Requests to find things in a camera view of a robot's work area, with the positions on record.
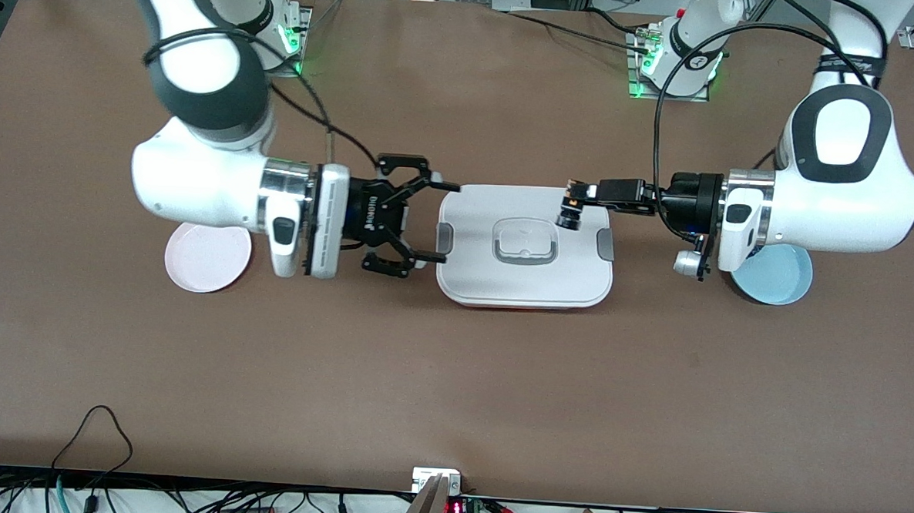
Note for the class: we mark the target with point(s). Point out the light blue round plate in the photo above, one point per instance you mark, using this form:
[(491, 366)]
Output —
[(780, 278)]

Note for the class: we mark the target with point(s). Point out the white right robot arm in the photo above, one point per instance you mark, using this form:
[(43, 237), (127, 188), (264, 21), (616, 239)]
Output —
[(198, 176)]

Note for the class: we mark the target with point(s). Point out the red digit display module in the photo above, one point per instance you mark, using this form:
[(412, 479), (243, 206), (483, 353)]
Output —
[(457, 509)]

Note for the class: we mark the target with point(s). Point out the orange push button switch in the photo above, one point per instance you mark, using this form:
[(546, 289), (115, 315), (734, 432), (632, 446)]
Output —
[(571, 211)]

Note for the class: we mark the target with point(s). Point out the white lidded storage box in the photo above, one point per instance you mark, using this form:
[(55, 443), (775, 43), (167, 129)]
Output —
[(521, 278)]

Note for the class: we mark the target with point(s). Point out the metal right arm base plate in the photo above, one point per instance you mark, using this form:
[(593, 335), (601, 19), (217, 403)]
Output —
[(297, 41)]

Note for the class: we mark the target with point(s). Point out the small white clamp device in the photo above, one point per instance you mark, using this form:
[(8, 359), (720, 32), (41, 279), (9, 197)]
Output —
[(426, 477)]

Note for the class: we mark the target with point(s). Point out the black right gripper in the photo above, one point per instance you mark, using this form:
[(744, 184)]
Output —
[(366, 211)]

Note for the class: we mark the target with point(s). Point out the pink round plate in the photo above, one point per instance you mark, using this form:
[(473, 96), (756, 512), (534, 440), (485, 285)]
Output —
[(206, 265)]

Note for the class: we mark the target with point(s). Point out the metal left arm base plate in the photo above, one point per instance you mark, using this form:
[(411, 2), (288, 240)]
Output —
[(642, 91)]

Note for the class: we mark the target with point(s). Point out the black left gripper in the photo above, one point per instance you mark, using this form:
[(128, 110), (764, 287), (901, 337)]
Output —
[(689, 196)]

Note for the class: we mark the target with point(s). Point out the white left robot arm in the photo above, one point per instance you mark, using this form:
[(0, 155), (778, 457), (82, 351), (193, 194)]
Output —
[(837, 204)]

